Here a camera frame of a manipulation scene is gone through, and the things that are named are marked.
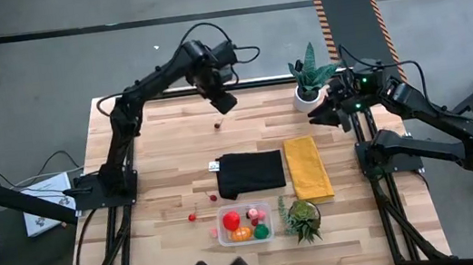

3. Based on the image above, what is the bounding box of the black mat with orange stripes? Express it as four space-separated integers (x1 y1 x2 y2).
310 0 409 94

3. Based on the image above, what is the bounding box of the black metal table frame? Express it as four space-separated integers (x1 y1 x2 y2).
43 55 454 265

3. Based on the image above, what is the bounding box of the green bell pepper toy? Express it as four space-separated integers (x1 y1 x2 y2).
251 222 271 241

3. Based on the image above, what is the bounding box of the black diagonal beam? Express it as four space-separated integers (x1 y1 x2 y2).
0 162 80 236

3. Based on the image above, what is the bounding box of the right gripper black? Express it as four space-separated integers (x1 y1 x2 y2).
303 67 397 137

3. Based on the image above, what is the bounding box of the orange pumpkin toy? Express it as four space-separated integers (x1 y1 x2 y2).
229 225 254 244

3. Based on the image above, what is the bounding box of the black folded cloth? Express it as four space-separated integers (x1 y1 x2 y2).
207 146 290 204

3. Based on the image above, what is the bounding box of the potted green succulent plant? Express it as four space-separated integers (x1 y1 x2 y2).
275 190 325 249

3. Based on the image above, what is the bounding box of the white printed paper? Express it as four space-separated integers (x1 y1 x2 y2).
17 171 80 239

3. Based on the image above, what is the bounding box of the brown cable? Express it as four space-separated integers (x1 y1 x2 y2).
66 208 106 265

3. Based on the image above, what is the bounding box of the clear plastic container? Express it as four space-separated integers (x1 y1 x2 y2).
213 199 276 249

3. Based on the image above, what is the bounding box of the yellow folded cloth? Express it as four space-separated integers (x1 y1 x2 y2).
281 132 337 204

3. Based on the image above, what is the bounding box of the snake plant in white pot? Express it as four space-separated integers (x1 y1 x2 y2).
284 37 349 116

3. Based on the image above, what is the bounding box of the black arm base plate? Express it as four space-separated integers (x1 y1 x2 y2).
355 133 426 179
70 168 142 213

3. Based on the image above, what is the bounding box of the red bell pepper toy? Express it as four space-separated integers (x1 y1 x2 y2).
222 210 243 233

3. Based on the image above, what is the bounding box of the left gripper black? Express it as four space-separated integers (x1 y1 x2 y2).
182 36 240 120

